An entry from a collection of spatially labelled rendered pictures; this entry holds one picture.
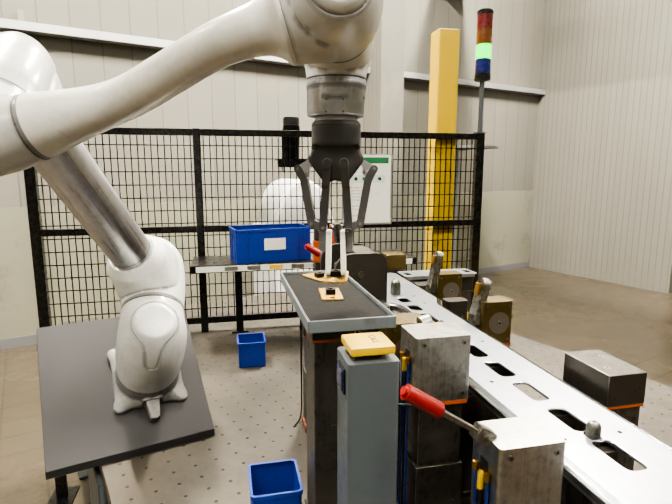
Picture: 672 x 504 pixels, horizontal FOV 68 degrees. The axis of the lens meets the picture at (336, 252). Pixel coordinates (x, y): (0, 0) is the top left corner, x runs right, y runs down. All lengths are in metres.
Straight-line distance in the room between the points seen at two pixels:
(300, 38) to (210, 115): 4.22
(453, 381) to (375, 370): 0.26
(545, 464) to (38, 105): 0.83
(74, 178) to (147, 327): 0.36
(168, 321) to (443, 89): 1.64
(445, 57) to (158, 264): 1.61
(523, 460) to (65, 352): 1.17
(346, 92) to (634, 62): 6.38
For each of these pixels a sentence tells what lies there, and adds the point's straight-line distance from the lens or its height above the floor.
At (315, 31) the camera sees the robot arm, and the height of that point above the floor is 1.53.
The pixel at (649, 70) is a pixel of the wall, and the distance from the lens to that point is 6.93.
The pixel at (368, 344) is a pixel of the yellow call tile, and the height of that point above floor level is 1.16.
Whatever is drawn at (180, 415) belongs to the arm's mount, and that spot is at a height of 0.76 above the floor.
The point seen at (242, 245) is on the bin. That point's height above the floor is 1.10.
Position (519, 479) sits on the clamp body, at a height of 1.02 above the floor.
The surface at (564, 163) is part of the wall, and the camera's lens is 7.33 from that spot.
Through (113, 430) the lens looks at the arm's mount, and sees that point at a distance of 1.40.
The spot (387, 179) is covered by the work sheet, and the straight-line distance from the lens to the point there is 2.23.
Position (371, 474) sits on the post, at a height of 0.98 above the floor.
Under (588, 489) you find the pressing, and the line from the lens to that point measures 0.74.
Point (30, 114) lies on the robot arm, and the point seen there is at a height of 1.46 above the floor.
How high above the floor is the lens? 1.39
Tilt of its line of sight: 9 degrees down
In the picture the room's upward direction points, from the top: straight up
